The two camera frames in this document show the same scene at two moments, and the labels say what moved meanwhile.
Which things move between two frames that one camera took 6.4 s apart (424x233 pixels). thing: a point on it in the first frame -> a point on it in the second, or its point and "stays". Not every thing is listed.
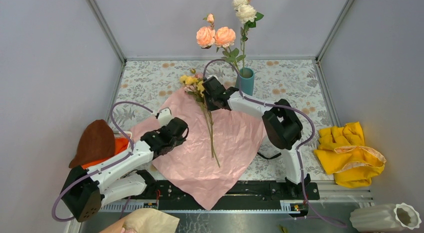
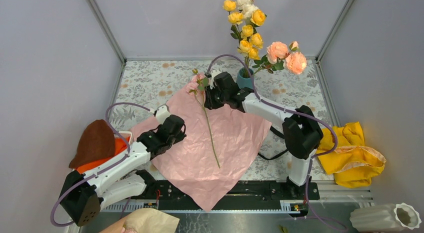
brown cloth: [97, 142] stays
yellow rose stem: [200, 85] -> [250, 42]
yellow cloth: [342, 152] stays
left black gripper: [180, 140] stays
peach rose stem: [221, 37] -> [278, 57]
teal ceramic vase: [246, 81] stays
